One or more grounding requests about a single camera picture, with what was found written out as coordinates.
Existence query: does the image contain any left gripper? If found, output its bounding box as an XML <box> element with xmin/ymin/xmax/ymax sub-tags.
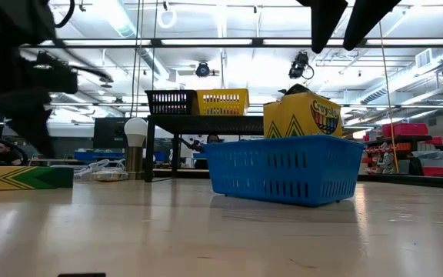
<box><xmin>0</xmin><ymin>50</ymin><xmax>79</xmax><ymax>159</ymax></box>

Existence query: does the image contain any yellow green crayon box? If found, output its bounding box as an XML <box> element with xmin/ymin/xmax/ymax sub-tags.
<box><xmin>262</xmin><ymin>83</ymin><xmax>344</xmax><ymax>140</ymax></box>
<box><xmin>0</xmin><ymin>165</ymin><xmax>75</xmax><ymax>192</ymax></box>

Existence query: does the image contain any yellow plastic basket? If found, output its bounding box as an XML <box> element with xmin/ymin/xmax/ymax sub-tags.
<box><xmin>195</xmin><ymin>88</ymin><xmax>251</xmax><ymax>117</ymax></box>

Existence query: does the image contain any black plastic basket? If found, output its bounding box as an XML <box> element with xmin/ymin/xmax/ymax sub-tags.
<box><xmin>144</xmin><ymin>89</ymin><xmax>200</xmax><ymax>116</ymax></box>

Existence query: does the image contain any blue plastic basket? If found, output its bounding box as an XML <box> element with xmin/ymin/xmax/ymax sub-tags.
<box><xmin>202</xmin><ymin>134</ymin><xmax>366</xmax><ymax>209</ymax></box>

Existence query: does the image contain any person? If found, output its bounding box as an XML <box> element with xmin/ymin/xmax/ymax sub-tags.
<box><xmin>193</xmin><ymin>133</ymin><xmax>223</xmax><ymax>170</ymax></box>
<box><xmin>0</xmin><ymin>141</ymin><xmax>25</xmax><ymax>167</ymax></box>

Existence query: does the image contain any blue storage tray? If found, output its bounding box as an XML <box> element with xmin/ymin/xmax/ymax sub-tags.
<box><xmin>73</xmin><ymin>150</ymin><xmax>126</xmax><ymax>162</ymax></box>

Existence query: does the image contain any black computer monitor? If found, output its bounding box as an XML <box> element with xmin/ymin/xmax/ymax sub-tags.
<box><xmin>92</xmin><ymin>117</ymin><xmax>131</xmax><ymax>150</ymax></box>

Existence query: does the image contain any bulb lamp with brass base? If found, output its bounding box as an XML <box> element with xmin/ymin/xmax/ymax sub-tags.
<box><xmin>123</xmin><ymin>117</ymin><xmax>148</xmax><ymax>181</ymax></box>

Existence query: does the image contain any red storage bin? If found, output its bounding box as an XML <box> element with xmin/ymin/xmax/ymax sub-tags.
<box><xmin>422</xmin><ymin>165</ymin><xmax>443</xmax><ymax>178</ymax></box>
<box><xmin>381</xmin><ymin>122</ymin><xmax>429</xmax><ymax>139</ymax></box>

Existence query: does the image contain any black perforated metal riser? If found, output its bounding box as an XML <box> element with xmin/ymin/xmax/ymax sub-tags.
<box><xmin>144</xmin><ymin>114</ymin><xmax>265</xmax><ymax>183</ymax></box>

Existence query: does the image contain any black ceiling camera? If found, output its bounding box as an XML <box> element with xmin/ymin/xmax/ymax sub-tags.
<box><xmin>288</xmin><ymin>50</ymin><xmax>316</xmax><ymax>81</ymax></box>

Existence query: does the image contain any white lamp cable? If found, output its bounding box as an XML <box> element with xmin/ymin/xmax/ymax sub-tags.
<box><xmin>51</xmin><ymin>158</ymin><xmax>128</xmax><ymax>182</ymax></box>

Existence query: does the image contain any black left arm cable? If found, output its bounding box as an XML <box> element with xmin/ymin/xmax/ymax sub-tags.
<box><xmin>53</xmin><ymin>0</ymin><xmax>76</xmax><ymax>29</ymax></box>

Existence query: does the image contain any black overhead camera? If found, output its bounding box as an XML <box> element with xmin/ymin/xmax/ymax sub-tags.
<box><xmin>195</xmin><ymin>61</ymin><xmax>212</xmax><ymax>78</ymax></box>

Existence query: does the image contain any black camera mount strip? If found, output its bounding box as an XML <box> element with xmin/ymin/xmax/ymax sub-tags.
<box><xmin>57</xmin><ymin>272</ymin><xmax>108</xmax><ymax>277</ymax></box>

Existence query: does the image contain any white hanging ring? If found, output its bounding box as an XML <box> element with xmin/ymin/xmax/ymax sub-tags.
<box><xmin>156</xmin><ymin>7</ymin><xmax>178</xmax><ymax>29</ymax></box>

